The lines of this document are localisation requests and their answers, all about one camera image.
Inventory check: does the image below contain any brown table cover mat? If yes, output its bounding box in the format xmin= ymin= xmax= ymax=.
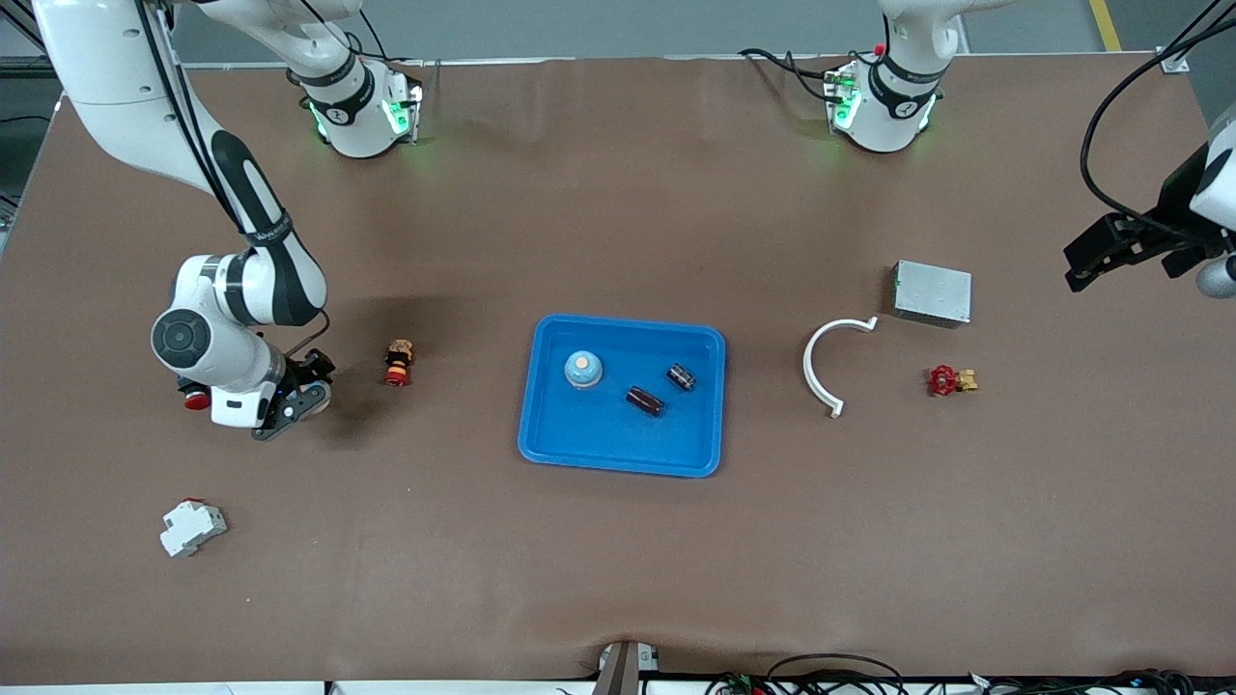
xmin=0 ymin=53 xmax=1236 ymax=686

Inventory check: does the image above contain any grey metal power supply box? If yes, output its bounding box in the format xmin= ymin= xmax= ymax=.
xmin=891 ymin=260 xmax=973 ymax=330

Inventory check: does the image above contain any blue plastic tray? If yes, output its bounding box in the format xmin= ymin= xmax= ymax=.
xmin=518 ymin=314 xmax=727 ymax=479

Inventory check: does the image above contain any grey metal bracket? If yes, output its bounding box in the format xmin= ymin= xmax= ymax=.
xmin=594 ymin=640 xmax=662 ymax=695

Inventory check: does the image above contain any aluminium frame post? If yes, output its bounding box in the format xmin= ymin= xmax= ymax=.
xmin=1157 ymin=0 xmax=1236 ymax=74
xmin=0 ymin=0 xmax=59 ymax=78

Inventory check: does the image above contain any white circuit breaker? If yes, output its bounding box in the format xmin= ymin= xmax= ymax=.
xmin=159 ymin=499 xmax=229 ymax=559

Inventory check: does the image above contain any black cable bundle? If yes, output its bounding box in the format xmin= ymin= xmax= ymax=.
xmin=703 ymin=653 xmax=1236 ymax=695

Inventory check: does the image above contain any white curved plastic clamp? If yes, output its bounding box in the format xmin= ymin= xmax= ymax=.
xmin=802 ymin=316 xmax=880 ymax=419

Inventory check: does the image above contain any black arm base cable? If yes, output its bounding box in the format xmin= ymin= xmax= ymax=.
xmin=739 ymin=46 xmax=841 ymax=103

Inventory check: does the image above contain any red handle brass valve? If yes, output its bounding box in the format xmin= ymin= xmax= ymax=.
xmin=928 ymin=364 xmax=979 ymax=398

